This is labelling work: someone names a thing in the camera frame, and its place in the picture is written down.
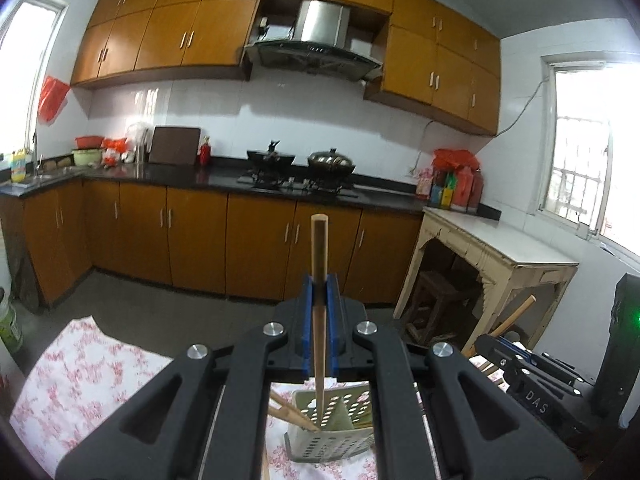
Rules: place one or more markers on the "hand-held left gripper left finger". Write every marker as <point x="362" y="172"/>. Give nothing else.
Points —
<point x="308" y="330"/>

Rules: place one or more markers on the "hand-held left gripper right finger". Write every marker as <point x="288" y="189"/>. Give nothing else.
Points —
<point x="330" y="330"/>

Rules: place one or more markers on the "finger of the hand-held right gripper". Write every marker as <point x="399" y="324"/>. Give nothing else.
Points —
<point x="545" y="405"/>
<point x="515" y="352"/>

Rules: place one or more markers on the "wooden chopstick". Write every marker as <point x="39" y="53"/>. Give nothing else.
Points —
<point x="287" y="405"/>
<point x="515" y="315"/>
<point x="320" y="250"/>
<point x="280" y="414"/>
<point x="265" y="465"/>

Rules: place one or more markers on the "green perforated utensil holder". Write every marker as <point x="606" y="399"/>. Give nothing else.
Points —
<point x="325" y="447"/>

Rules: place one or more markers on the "dark wooden stool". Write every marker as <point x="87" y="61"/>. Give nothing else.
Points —
<point x="435" y="285"/>

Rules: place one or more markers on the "cream wooden side table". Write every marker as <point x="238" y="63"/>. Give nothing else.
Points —
<point x="500" y="245"/>

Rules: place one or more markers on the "wooden lower kitchen cabinets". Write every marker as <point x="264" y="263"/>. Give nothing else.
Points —
<point x="195" y="240"/>

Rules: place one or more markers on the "black gas stove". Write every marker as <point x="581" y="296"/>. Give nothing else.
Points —
<point x="280" y="185"/>

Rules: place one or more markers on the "dark pot with lid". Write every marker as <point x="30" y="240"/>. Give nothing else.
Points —
<point x="331" y="161"/>

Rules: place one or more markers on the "black wok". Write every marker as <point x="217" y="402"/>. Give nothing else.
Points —
<point x="270" y="160"/>

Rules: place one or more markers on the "red bottle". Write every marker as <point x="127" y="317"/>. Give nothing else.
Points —
<point x="205" y="152"/>

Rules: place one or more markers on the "black kitchen countertop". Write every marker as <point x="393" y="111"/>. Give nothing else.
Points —
<point x="165" y="177"/>

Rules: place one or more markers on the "barred window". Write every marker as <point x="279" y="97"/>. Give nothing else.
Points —
<point x="580" y="135"/>

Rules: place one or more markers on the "brown cutting board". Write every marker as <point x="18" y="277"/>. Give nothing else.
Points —
<point x="175" y="145"/>

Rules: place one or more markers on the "red floral tablecloth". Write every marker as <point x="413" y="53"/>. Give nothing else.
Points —
<point x="75" y="375"/>

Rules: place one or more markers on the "metal utensil container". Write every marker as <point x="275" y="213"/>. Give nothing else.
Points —
<point x="141" y="152"/>

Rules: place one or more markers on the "green basin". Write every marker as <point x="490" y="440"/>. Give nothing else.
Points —
<point x="87" y="157"/>

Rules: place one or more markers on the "red basin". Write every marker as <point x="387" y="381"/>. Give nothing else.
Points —
<point x="89" y="141"/>

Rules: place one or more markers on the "steel range hood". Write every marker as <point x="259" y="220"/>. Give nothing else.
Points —
<point x="320" y="22"/>

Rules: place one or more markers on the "metal faucet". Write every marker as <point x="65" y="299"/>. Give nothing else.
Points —
<point x="39" y="162"/>

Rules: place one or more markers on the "yellow bottle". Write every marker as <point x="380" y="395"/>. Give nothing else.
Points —
<point x="18" y="167"/>

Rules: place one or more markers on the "red hanging plastic bag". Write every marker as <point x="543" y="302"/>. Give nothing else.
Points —
<point x="52" y="97"/>

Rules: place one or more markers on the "bright side window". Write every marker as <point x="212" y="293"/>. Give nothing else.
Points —
<point x="20" y="70"/>

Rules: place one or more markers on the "wooden upper wall cabinets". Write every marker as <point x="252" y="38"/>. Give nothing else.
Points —
<point x="165" y="35"/>

